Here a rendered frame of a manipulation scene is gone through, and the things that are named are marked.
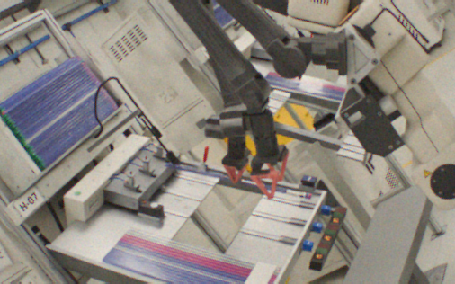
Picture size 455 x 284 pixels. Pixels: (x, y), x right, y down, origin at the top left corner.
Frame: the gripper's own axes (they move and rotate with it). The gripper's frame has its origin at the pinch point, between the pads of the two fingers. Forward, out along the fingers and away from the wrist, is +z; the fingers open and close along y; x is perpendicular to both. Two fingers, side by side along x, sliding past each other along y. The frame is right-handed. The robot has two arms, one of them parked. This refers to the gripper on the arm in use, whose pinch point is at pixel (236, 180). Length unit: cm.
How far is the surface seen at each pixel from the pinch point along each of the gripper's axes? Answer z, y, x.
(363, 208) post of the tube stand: 30, -46, 37
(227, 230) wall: 183, -212, -84
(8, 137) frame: -22, 39, -62
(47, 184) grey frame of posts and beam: -4, 35, -51
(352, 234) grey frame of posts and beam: 26, -20, 38
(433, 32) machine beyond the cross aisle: 78, -450, 35
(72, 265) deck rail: 12, 50, -34
